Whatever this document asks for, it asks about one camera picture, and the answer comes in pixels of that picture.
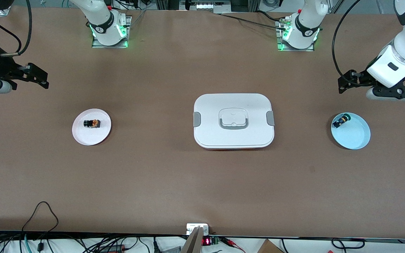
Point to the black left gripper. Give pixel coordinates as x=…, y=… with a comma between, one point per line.
x=360, y=79

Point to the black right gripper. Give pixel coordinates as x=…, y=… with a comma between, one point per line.
x=2, y=68

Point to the orange push button switch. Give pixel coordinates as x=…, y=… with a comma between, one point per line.
x=95, y=123

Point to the white lidded lunch box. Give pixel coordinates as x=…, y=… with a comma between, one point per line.
x=251, y=105

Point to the small grey box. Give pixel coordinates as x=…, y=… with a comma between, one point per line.
x=172, y=250

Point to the small black blue part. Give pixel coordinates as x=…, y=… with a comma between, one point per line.
x=339, y=121

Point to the light blue round plate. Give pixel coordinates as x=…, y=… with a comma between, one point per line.
x=353, y=135

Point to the aluminium corner profile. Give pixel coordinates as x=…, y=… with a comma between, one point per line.
x=5, y=11

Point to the pink round plate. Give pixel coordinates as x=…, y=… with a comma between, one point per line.
x=91, y=137

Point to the white power strip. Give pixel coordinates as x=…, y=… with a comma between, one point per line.
x=209, y=6

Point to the brown cardboard piece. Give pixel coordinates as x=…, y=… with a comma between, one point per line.
x=269, y=247

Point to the red and black connector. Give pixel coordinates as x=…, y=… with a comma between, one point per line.
x=113, y=248

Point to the red clip leads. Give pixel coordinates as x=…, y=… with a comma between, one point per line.
x=230, y=241

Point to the red LED display module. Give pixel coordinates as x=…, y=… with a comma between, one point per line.
x=206, y=241

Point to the grey aluminium bar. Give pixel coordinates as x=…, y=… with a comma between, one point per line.
x=193, y=244

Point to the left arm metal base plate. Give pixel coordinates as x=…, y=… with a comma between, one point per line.
x=280, y=49

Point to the small silver camera bracket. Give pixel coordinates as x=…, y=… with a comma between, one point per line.
x=190, y=226

